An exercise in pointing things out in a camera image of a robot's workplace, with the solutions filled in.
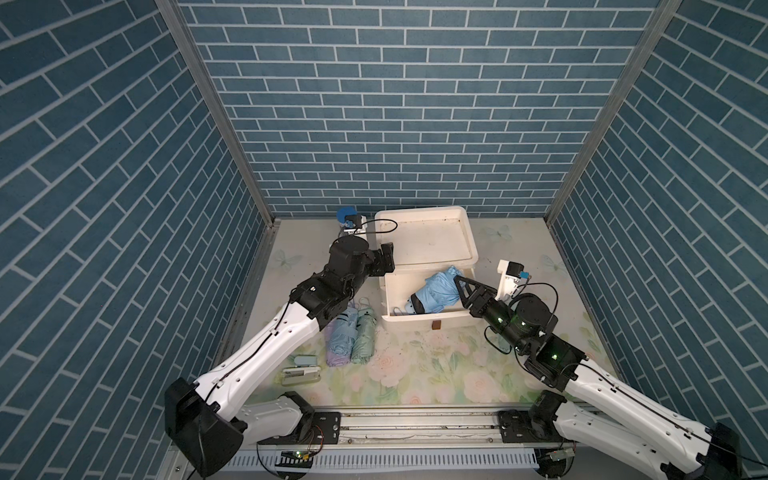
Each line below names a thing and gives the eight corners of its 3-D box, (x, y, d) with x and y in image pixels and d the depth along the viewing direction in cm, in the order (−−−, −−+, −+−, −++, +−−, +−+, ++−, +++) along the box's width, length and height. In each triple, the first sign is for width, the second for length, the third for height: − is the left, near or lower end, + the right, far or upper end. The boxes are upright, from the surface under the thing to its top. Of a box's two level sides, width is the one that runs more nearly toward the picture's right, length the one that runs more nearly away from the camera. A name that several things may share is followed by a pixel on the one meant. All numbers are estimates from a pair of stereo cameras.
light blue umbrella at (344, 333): (331, 359, 86) (327, 350, 81) (337, 316, 95) (334, 305, 90) (355, 359, 86) (353, 350, 81) (359, 316, 95) (357, 306, 90)
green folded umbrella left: (352, 364, 86) (350, 358, 82) (358, 306, 98) (357, 297, 94) (374, 364, 86) (373, 358, 82) (377, 306, 98) (377, 298, 94)
